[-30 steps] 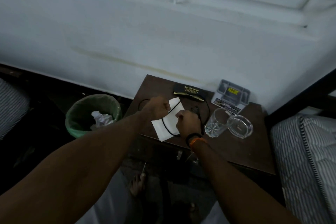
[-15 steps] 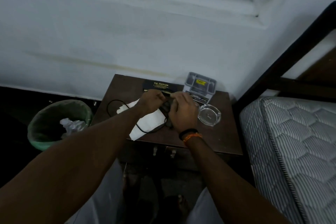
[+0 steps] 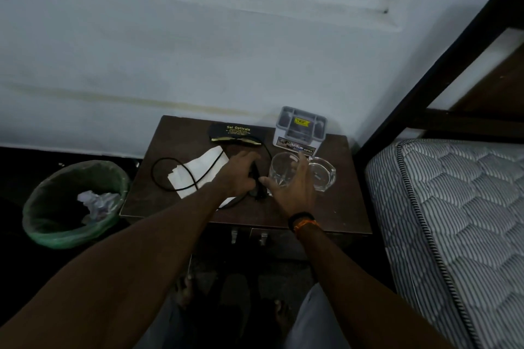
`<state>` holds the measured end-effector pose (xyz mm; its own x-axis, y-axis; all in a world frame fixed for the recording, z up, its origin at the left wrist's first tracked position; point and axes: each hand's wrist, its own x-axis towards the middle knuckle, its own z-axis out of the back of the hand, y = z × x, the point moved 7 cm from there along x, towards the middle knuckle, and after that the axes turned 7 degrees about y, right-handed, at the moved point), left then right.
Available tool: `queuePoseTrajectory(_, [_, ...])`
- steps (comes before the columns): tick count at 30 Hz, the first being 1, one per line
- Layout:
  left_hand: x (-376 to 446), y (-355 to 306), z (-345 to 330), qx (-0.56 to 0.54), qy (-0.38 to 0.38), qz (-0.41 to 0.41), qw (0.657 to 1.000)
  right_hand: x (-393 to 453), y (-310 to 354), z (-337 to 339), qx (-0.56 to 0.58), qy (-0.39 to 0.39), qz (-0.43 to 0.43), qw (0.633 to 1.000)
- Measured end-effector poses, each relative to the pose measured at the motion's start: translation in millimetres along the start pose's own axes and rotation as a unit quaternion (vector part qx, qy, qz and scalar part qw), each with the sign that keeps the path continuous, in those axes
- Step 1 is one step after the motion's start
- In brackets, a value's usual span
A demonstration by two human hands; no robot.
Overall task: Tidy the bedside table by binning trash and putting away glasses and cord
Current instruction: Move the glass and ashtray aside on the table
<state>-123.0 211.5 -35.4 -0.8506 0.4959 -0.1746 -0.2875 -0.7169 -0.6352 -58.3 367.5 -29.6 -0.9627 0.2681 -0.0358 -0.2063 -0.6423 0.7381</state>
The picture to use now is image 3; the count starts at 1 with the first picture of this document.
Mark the person's grey trousers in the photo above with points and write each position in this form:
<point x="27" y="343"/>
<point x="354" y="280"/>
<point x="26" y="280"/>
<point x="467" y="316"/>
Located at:
<point x="315" y="320"/>

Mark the black wristband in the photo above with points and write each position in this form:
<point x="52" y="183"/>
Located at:
<point x="301" y="216"/>

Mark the dark wooden bed frame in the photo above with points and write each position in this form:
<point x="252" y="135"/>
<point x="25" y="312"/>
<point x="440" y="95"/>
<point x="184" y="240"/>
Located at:
<point x="425" y="87"/>

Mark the person's left foot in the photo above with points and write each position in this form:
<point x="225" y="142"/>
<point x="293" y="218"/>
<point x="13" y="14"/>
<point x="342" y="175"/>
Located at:
<point x="184" y="291"/>

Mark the person's foot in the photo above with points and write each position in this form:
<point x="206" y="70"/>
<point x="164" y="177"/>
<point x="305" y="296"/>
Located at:
<point x="184" y="291"/>
<point x="284" y="314"/>

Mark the trash bin with green liner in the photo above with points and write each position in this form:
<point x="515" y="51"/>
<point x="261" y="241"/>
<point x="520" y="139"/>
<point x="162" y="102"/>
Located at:
<point x="49" y="197"/>

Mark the clear glass ashtray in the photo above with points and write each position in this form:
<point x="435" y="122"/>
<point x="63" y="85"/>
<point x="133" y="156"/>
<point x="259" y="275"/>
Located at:
<point x="323" y="175"/>

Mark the grey plastic organizer box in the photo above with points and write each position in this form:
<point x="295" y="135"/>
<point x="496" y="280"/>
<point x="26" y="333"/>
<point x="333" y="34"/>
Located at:
<point x="301" y="128"/>

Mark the brown bedside table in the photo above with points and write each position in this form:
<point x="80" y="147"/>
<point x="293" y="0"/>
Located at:
<point x="180" y="140"/>

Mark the person's right hand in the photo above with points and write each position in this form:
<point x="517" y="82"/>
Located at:
<point x="296" y="195"/>

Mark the person's right foot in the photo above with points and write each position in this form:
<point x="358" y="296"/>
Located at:
<point x="284" y="314"/>

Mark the striped mattress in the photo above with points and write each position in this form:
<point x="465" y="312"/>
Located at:
<point x="450" y="218"/>

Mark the person's left hand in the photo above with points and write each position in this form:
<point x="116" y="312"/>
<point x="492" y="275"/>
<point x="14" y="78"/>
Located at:
<point x="235" y="177"/>

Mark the large white paper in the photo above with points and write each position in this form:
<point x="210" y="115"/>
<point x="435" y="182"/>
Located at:
<point x="98" y="203"/>

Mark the white paper sheet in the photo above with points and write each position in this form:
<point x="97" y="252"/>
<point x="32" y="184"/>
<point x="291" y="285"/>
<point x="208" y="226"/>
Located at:
<point x="200" y="168"/>

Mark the black eyeglasses case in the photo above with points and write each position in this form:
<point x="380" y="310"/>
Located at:
<point x="237" y="132"/>

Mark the person's left forearm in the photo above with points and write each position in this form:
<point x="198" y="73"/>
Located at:
<point x="102" y="279"/>

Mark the person's right forearm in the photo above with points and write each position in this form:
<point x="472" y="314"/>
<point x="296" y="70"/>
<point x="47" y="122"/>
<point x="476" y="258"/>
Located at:
<point x="348" y="291"/>

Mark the clear drinking glass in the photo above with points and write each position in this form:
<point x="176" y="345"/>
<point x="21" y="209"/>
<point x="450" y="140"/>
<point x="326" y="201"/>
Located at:
<point x="282" y="168"/>

